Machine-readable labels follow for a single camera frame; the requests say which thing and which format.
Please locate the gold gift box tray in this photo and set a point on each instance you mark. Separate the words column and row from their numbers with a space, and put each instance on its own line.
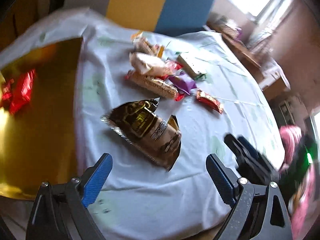
column 38, row 142

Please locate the red-ended peanut brittle packet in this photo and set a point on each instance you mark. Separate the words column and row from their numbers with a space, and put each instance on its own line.
column 155, row 85

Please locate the small red candy in box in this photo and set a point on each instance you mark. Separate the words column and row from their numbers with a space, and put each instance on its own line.
column 6, row 90

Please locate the white green-patterned tablecloth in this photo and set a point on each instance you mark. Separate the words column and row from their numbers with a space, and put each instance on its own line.
column 141, row 200

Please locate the red gold candy bar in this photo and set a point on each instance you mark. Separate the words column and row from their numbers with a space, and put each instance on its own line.
column 209, row 101

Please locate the grey yellow blue sofa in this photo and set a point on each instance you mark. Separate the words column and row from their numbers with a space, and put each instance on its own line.
column 168, row 17

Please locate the orange-edged clear cookie packet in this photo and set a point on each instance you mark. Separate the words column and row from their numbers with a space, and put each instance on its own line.
column 142, row 45

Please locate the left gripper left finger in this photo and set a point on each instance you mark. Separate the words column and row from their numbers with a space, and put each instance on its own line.
column 46, row 221

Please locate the dark brown gold snack pack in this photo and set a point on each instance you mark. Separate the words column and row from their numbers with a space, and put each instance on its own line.
column 137, row 123

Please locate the red white wafer packet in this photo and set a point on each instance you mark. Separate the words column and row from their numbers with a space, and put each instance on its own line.
column 172, row 68

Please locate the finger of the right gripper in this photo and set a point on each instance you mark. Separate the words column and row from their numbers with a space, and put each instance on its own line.
column 236, row 147
column 252, row 151

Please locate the wooden side table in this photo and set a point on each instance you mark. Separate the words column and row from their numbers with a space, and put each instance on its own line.
column 272, row 85

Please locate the red snack packet in box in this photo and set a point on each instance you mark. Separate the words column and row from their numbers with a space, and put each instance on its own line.
column 22, row 91

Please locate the clear brown pastry packet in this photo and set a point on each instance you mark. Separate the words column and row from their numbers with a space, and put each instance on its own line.
column 149, row 65

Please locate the green cracker packet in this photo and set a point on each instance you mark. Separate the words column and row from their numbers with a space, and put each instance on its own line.
column 192, row 66

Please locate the purple snack packet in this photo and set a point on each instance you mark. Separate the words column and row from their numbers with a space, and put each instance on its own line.
column 183, row 82

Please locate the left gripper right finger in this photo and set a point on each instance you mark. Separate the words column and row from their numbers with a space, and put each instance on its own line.
column 257, row 211

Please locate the pink clothed person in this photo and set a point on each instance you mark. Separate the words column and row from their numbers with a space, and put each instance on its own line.
column 297, row 174

